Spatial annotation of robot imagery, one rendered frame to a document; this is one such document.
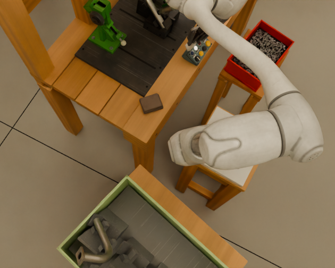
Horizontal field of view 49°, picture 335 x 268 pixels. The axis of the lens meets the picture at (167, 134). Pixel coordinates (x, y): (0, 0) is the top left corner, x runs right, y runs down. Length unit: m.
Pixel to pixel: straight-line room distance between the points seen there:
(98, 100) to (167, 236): 0.73
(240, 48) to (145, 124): 0.76
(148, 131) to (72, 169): 1.04
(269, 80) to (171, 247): 0.92
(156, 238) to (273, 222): 1.19
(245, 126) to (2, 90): 2.33
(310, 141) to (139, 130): 0.96
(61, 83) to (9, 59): 1.25
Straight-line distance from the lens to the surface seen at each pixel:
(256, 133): 0.96
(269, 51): 2.07
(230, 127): 0.96
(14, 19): 1.57
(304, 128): 1.02
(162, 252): 1.73
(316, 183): 2.88
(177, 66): 1.91
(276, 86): 1.10
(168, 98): 1.83
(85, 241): 1.57
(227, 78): 2.04
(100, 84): 1.90
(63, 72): 1.97
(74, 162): 2.70
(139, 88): 1.85
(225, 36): 1.18
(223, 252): 1.82
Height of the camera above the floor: 2.57
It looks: 71 degrees down
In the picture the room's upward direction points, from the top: 9 degrees clockwise
